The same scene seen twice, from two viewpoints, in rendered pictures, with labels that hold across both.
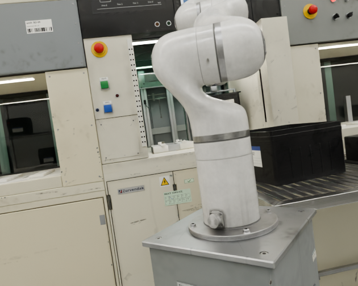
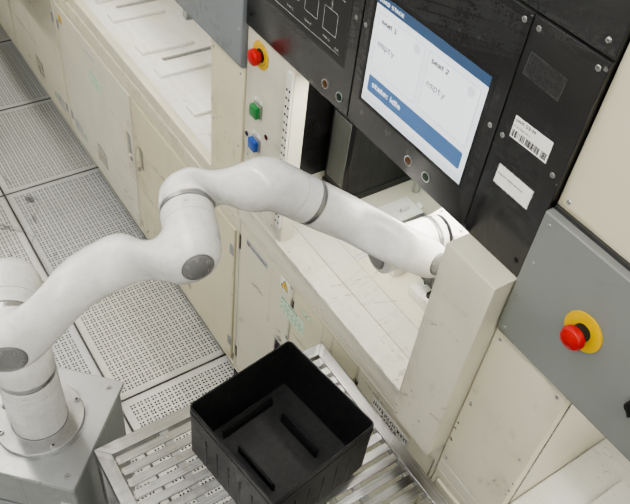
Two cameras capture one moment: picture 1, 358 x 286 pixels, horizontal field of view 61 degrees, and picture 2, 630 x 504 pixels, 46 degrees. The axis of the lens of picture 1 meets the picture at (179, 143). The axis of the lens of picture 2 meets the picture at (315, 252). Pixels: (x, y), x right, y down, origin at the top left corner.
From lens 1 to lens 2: 182 cm
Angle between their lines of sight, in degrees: 66
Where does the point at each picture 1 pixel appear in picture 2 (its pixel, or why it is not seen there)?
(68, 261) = not seen: hidden behind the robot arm
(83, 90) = (237, 95)
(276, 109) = (408, 386)
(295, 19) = (540, 309)
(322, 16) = (606, 370)
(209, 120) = not seen: outside the picture
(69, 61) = (228, 46)
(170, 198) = (285, 307)
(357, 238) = not seen: outside the picture
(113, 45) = (275, 65)
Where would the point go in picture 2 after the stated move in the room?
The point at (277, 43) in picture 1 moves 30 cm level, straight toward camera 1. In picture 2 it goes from (454, 310) to (283, 312)
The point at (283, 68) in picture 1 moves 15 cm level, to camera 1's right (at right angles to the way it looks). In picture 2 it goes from (445, 353) to (491, 420)
